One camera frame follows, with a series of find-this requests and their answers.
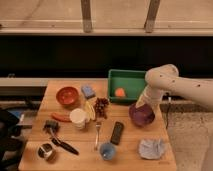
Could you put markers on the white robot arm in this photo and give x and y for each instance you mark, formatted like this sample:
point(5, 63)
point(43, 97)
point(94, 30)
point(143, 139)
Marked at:
point(166, 79)

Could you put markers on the crumpled blue-white cloth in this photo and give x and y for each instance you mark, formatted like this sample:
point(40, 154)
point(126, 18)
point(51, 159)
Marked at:
point(151, 149)

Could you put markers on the black remote control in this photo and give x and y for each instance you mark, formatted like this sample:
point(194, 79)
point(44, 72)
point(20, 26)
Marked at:
point(117, 133)

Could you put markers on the black binder clip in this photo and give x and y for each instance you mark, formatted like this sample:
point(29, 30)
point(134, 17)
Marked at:
point(51, 126)

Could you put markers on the blue cup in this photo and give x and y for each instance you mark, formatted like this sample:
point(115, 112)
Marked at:
point(107, 151)

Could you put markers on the yellow banana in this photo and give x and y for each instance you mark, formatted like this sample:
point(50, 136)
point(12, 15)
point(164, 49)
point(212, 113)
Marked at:
point(90, 110)

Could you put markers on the red bowl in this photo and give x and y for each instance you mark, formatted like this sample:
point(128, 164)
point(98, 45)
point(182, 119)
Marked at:
point(67, 96)

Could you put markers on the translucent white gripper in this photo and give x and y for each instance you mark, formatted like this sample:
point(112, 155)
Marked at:
point(150, 96)

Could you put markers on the blue sponge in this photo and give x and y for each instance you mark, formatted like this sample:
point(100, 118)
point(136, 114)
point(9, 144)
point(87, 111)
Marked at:
point(87, 91)

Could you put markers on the silver round tin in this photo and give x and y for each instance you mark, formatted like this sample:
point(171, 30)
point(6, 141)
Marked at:
point(46, 151)

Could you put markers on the black-handled knife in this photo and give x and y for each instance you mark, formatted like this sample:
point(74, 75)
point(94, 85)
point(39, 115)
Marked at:
point(65, 146)

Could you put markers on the purple bowl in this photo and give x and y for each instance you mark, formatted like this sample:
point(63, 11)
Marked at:
point(141, 116)

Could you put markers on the black chair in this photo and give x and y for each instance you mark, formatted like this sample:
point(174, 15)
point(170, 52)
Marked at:
point(9, 130)

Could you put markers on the orange object in bin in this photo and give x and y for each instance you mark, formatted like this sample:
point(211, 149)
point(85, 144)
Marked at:
point(120, 92)

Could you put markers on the white cup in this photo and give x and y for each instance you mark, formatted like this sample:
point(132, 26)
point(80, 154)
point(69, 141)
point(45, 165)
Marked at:
point(79, 118)

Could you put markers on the green plastic bin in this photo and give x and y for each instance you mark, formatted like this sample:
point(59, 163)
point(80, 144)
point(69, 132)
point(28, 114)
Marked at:
point(132, 81)

